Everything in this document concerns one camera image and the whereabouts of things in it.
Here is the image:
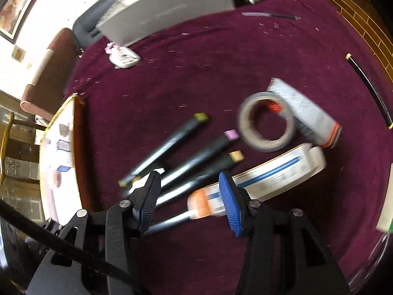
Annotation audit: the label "roll of tape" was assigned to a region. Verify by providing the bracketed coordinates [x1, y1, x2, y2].
[239, 92, 297, 153]

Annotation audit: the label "wooden brick-pattern counter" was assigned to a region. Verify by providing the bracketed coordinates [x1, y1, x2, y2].
[284, 0, 393, 77]

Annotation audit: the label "black marker with pink cap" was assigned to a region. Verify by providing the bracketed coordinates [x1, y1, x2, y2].
[154, 130, 239, 203]

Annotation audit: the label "long grey cardboard box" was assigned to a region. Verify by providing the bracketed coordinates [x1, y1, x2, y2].
[97, 0, 236, 47]

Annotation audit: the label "black marker with tan cap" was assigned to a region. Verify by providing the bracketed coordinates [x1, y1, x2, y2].
[155, 150, 245, 208]

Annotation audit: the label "grey and black pen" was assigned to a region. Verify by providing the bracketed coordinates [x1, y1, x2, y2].
[241, 12, 300, 20]

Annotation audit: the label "pink upholstered armchair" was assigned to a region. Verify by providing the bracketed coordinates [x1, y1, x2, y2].
[20, 28, 77, 120]

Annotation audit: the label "white packet with orange end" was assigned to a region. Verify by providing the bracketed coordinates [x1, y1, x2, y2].
[266, 78, 342, 148]

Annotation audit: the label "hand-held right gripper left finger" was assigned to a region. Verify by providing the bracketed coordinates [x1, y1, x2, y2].
[25, 170, 162, 295]

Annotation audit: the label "white and pink keychain charm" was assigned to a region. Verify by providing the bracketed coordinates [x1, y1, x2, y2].
[105, 42, 141, 69]

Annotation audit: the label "gold wall plaque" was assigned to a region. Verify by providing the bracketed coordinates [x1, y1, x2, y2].
[12, 45, 27, 62]

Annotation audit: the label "black leather sofa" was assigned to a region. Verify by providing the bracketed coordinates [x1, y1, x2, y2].
[72, 0, 191, 57]

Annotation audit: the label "gold-rimmed white gift box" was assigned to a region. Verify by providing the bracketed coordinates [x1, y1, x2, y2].
[38, 94, 93, 222]

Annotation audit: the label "black braided cable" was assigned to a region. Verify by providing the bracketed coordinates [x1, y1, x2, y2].
[0, 200, 148, 295]

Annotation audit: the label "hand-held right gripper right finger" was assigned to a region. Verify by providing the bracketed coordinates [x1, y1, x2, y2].
[218, 170, 352, 295]

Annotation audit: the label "white box with green print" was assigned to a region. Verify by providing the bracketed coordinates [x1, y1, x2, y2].
[375, 212, 393, 232]

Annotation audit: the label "black marker with yellow-green cap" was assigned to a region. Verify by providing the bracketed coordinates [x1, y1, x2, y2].
[118, 112, 211, 189]

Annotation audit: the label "black tube with gold ends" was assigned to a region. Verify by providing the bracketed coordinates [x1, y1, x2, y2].
[345, 53, 393, 130]

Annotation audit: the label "clear-framed eyeglasses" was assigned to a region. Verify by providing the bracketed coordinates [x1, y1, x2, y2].
[350, 230, 393, 292]

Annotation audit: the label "silver pen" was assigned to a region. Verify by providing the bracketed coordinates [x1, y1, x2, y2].
[144, 210, 193, 236]

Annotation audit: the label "framed wall picture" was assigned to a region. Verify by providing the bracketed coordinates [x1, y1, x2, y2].
[0, 0, 51, 45]

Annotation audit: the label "wooden chair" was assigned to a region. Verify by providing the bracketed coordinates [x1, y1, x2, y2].
[0, 111, 46, 185]

